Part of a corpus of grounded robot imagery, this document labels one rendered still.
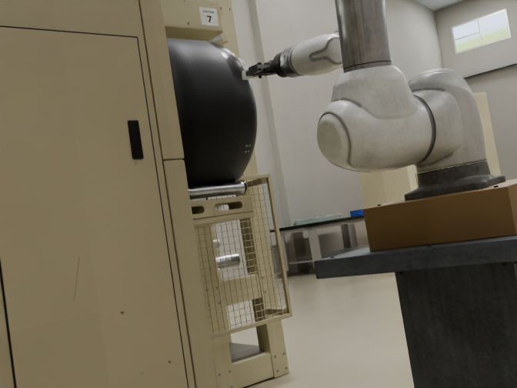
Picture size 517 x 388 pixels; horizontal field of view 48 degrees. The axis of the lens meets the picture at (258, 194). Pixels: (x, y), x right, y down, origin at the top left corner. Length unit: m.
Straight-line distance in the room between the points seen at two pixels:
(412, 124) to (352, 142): 0.14
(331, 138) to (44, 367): 0.67
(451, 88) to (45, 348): 0.95
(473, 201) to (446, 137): 0.16
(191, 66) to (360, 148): 0.97
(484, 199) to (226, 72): 1.13
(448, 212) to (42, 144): 0.78
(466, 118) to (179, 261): 0.68
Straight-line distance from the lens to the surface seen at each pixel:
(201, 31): 2.66
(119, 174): 1.11
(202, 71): 2.01
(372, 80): 1.19
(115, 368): 1.10
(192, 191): 2.02
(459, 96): 1.33
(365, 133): 1.16
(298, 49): 1.69
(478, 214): 1.21
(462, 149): 1.32
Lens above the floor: 0.73
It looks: 4 degrees up
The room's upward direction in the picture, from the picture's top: 9 degrees counter-clockwise
